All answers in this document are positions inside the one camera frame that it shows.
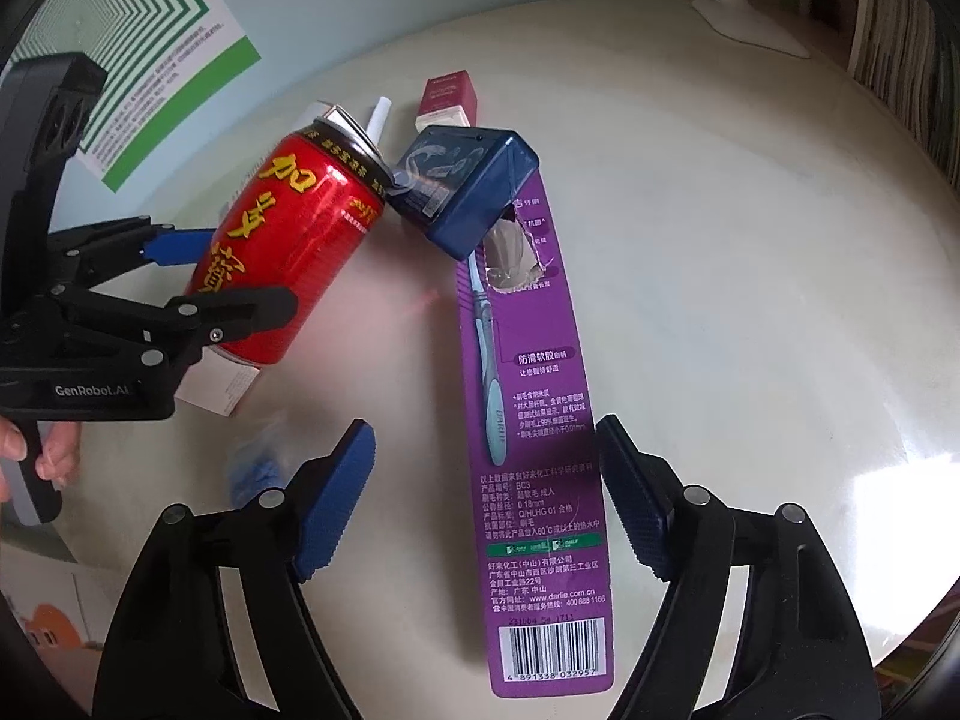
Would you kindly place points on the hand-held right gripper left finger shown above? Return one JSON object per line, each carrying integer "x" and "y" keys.
{"x": 337, "y": 495}

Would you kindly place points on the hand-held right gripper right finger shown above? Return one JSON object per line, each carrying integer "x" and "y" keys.
{"x": 637, "y": 495}

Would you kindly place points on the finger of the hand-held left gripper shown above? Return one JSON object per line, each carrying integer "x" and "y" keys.
{"x": 247, "y": 311}
{"x": 180, "y": 246}

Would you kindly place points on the red drink can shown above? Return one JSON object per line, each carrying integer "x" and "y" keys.
{"x": 300, "y": 240}

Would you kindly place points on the purple toothbrush package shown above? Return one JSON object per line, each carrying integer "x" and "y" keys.
{"x": 540, "y": 427}

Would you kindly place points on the person's left hand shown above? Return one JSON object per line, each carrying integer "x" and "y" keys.
{"x": 64, "y": 454}

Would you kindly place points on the blue item in clear bag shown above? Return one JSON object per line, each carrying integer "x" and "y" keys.
{"x": 259, "y": 469}

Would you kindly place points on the white tube with blue cap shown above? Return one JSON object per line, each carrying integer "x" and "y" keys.
{"x": 380, "y": 116}

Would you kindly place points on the dark blue carton box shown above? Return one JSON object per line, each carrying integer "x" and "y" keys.
{"x": 465, "y": 187}

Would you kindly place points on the maroon and white small box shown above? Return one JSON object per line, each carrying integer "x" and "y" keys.
{"x": 448, "y": 97}

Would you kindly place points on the row of pale books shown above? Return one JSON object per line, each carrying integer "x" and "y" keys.
{"x": 907, "y": 75}

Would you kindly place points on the green striped wall poster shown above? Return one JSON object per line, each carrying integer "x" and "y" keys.
{"x": 150, "y": 30}

